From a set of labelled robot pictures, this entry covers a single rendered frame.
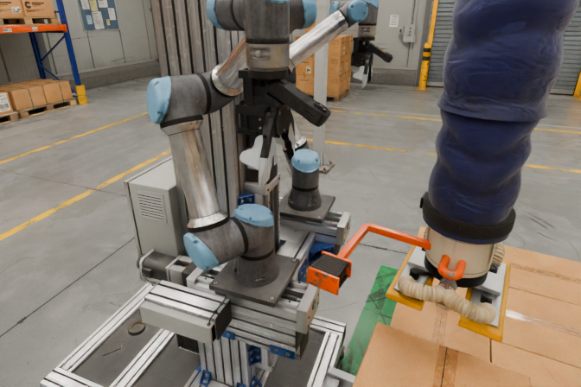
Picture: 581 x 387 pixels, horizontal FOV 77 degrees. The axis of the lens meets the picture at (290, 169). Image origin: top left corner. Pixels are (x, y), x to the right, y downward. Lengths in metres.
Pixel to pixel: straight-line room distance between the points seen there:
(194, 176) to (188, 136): 0.11
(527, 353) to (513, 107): 1.23
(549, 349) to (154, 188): 1.70
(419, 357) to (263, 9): 0.96
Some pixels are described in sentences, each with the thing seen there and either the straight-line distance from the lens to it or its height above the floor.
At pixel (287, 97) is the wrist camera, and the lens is 0.64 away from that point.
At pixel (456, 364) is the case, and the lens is 1.19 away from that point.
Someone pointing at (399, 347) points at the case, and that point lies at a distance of 1.18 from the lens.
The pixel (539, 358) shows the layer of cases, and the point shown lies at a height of 0.54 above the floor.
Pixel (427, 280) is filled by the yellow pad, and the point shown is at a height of 1.09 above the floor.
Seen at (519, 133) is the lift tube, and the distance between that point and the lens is 0.94.
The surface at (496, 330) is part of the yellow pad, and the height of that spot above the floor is 1.09.
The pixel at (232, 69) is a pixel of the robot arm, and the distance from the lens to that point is 0.96.
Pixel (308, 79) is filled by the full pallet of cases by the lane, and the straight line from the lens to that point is 8.36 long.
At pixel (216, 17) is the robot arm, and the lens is 0.74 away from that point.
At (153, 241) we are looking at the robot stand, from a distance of 1.56.
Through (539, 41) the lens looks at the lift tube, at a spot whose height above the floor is 1.76.
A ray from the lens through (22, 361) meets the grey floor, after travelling 2.78.
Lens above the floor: 1.81
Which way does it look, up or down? 23 degrees down
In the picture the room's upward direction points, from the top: straight up
